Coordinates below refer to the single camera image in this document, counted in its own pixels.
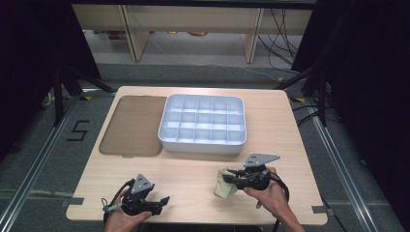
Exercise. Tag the beige wooden desk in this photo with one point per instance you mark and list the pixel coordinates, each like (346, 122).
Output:
(193, 19)

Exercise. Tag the person's left hand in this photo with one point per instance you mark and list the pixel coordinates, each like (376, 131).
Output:
(120, 219)

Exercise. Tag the aluminium floor rail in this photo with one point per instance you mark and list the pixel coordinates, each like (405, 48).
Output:
(341, 170)
(35, 167)

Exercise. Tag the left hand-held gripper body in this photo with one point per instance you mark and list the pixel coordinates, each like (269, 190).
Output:
(138, 190)

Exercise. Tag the light green sock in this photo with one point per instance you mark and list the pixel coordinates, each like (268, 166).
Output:
(224, 187)

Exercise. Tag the grey tape strip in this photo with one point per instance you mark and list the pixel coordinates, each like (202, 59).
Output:
(73, 201)
(320, 209)

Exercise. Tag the brown translucent box lid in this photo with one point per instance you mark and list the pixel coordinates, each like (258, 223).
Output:
(132, 127)

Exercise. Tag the person's right hand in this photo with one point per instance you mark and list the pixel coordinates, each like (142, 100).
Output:
(274, 196)

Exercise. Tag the white compartment storage box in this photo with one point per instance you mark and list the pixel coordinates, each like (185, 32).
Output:
(202, 124)

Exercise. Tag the black metal stand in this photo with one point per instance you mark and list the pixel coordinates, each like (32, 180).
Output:
(322, 96)
(58, 96)

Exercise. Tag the black curtain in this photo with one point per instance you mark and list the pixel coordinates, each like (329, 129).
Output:
(32, 64)
(370, 80)

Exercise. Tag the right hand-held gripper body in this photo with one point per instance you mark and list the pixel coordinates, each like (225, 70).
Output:
(256, 175)

